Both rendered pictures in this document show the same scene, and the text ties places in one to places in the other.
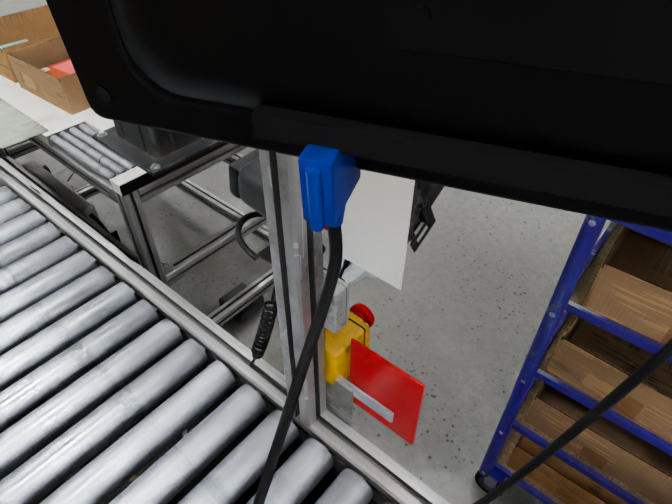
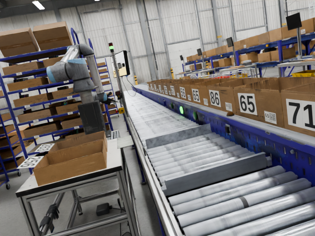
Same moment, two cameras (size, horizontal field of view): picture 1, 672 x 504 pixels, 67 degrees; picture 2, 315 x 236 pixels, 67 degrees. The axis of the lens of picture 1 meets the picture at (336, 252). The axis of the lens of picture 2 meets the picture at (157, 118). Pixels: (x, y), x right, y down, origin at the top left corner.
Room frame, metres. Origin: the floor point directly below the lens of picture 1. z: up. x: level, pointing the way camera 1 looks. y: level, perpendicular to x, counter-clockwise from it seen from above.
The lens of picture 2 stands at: (2.36, 2.27, 1.23)
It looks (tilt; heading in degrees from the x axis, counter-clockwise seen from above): 11 degrees down; 221
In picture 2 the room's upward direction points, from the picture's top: 12 degrees counter-clockwise
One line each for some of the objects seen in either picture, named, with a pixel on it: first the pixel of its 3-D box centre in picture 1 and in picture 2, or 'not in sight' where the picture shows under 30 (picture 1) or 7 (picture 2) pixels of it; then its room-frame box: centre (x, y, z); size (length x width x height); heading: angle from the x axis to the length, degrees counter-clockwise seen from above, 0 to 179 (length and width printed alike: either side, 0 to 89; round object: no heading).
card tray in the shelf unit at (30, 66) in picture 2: not in sight; (25, 69); (1.00, -0.96, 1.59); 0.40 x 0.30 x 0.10; 138
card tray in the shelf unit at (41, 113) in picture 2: not in sight; (38, 114); (1.01, -0.97, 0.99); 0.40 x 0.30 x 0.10; 138
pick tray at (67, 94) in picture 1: (100, 61); (80, 146); (1.48, 0.69, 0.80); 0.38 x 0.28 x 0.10; 141
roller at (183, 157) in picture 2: not in sight; (194, 156); (1.31, 1.57, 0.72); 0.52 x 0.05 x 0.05; 140
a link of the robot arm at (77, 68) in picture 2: not in sight; (77, 68); (1.15, 0.41, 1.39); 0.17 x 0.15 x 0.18; 128
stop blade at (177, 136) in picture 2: not in sight; (179, 137); (1.13, 1.34, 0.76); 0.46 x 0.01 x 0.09; 140
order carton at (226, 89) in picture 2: not in sight; (240, 94); (0.81, 1.67, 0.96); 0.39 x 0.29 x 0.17; 50
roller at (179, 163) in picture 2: not in sight; (198, 160); (1.36, 1.62, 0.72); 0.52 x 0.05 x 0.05; 140
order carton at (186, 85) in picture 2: not in sight; (198, 89); (0.30, 1.07, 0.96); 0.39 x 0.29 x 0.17; 50
